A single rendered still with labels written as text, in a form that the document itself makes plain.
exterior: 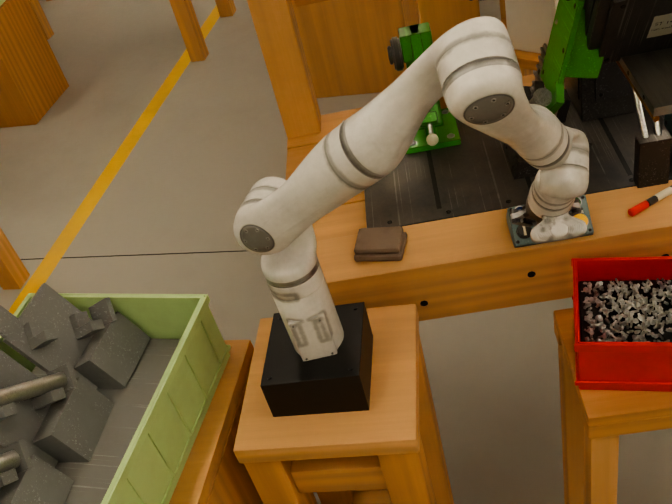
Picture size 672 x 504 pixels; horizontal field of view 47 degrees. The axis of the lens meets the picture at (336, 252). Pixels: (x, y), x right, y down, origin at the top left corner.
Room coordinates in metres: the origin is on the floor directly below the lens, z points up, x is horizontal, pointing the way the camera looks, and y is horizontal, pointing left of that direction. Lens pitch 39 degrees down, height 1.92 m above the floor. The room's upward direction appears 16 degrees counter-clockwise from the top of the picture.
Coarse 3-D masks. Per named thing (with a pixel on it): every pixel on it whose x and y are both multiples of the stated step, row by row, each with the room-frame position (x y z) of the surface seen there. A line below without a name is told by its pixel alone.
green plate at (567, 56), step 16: (560, 0) 1.40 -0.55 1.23; (576, 0) 1.31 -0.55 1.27; (560, 16) 1.38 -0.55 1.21; (576, 16) 1.30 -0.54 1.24; (560, 32) 1.36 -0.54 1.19; (576, 32) 1.30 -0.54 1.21; (560, 48) 1.34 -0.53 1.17; (576, 48) 1.31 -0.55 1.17; (544, 64) 1.41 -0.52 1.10; (560, 64) 1.32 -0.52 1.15; (576, 64) 1.31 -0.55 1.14; (592, 64) 1.31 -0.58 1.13; (544, 80) 1.39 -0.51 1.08; (560, 80) 1.31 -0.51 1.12
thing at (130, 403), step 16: (144, 352) 1.17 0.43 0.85; (160, 352) 1.15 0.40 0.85; (144, 368) 1.12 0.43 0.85; (160, 368) 1.11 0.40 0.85; (128, 384) 1.09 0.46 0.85; (144, 384) 1.08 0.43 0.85; (112, 400) 1.06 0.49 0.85; (128, 400) 1.05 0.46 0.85; (144, 400) 1.04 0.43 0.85; (112, 416) 1.02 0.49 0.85; (128, 416) 1.01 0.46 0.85; (112, 432) 0.98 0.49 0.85; (128, 432) 0.97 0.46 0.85; (96, 448) 0.95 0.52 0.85; (112, 448) 0.94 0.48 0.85; (64, 464) 0.94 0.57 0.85; (80, 464) 0.93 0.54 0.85; (96, 464) 0.92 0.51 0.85; (112, 464) 0.91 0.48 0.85; (80, 480) 0.89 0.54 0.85; (96, 480) 0.88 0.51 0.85; (80, 496) 0.86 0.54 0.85; (96, 496) 0.85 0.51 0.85
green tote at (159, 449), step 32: (160, 320) 1.19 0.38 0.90; (192, 320) 1.09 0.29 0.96; (192, 352) 1.05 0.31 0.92; (224, 352) 1.14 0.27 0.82; (160, 384) 0.96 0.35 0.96; (192, 384) 1.02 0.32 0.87; (160, 416) 0.92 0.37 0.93; (192, 416) 0.98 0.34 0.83; (128, 448) 0.83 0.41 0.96; (160, 448) 0.88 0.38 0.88; (128, 480) 0.79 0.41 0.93; (160, 480) 0.85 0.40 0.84
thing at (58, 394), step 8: (48, 392) 1.01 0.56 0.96; (56, 392) 1.01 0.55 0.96; (64, 392) 1.02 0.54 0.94; (32, 400) 1.02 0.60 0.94; (40, 400) 1.01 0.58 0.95; (48, 400) 1.00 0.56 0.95; (56, 400) 1.00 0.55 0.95; (0, 408) 0.94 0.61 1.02; (8, 408) 0.94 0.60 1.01; (40, 408) 1.01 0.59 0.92; (0, 416) 0.93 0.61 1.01; (8, 416) 0.93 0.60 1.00
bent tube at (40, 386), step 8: (48, 376) 1.04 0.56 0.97; (56, 376) 1.04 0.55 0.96; (64, 376) 1.05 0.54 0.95; (16, 384) 1.00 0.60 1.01; (24, 384) 1.00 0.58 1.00; (32, 384) 1.01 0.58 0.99; (40, 384) 1.01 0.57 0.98; (48, 384) 1.02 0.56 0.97; (56, 384) 1.03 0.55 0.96; (64, 384) 1.04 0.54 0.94; (0, 392) 0.97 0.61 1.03; (8, 392) 0.97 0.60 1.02; (16, 392) 0.98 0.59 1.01; (24, 392) 0.99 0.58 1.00; (32, 392) 0.99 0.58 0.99; (40, 392) 1.00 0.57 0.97; (0, 400) 0.95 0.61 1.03; (8, 400) 0.96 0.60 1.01; (16, 400) 0.97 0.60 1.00
